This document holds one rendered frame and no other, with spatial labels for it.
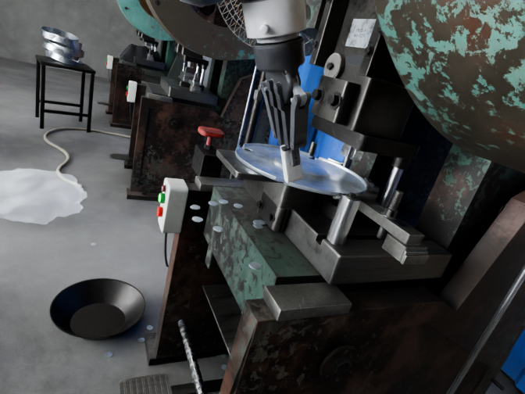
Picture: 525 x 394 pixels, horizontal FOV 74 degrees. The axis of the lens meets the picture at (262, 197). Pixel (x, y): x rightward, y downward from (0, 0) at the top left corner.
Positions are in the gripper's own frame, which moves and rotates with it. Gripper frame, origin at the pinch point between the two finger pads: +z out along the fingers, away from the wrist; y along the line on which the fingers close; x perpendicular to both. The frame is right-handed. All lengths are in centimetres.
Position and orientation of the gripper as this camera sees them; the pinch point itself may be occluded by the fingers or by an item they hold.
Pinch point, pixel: (291, 162)
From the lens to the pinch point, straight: 61.9
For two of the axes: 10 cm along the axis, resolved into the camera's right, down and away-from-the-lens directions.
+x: 9.0, -3.3, 2.9
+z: 1.4, 8.4, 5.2
